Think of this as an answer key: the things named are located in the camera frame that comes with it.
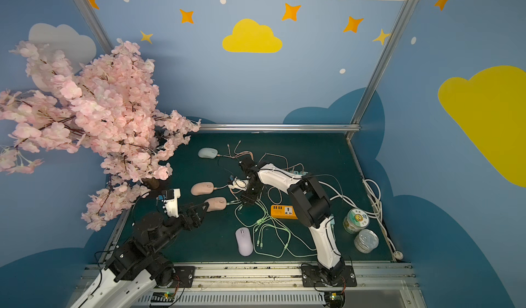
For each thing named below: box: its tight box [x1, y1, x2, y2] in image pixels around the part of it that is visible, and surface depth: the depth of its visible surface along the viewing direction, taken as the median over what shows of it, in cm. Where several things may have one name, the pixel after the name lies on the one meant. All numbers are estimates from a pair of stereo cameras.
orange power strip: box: [270, 204, 298, 220], surface depth 90 cm
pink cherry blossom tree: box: [0, 39, 201, 231], surface depth 62 cm
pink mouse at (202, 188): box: [190, 181, 215, 196], surface depth 98 cm
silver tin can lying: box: [354, 228, 379, 254], surface depth 80 cm
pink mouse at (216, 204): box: [204, 197, 227, 213], surface depth 94 cm
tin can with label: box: [342, 208, 370, 235], surface depth 83 cm
